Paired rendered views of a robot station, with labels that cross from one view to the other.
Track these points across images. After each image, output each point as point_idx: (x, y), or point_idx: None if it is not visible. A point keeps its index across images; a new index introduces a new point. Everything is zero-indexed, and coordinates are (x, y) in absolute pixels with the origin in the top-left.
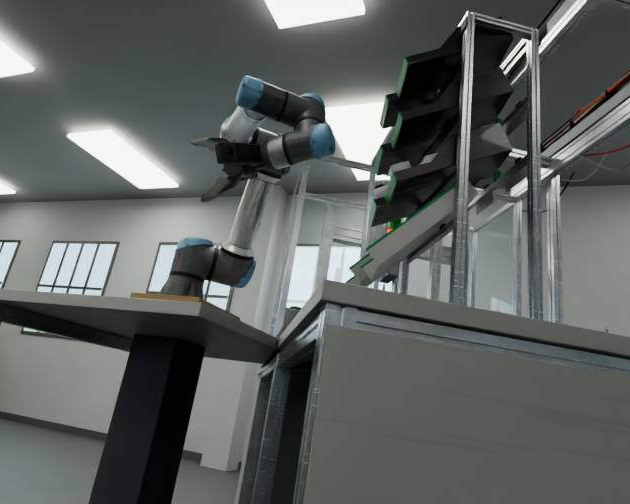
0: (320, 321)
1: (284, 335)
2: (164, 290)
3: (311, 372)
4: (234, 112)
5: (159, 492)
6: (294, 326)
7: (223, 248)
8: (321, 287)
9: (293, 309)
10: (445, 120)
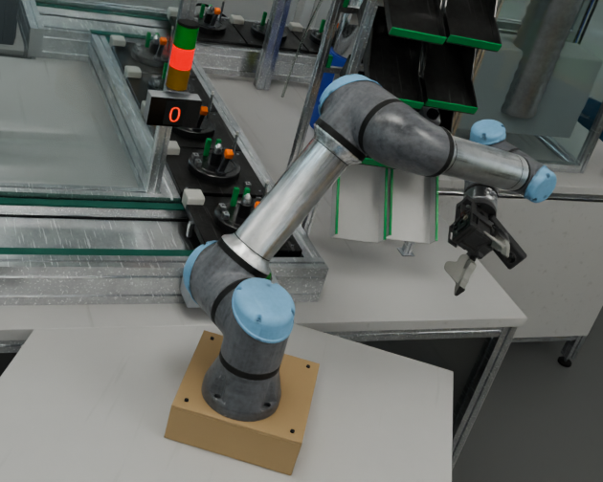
0: (506, 331)
1: (363, 326)
2: (278, 398)
3: (492, 352)
4: (494, 173)
5: None
6: (431, 327)
7: (266, 275)
8: (523, 320)
9: (277, 280)
10: (447, 73)
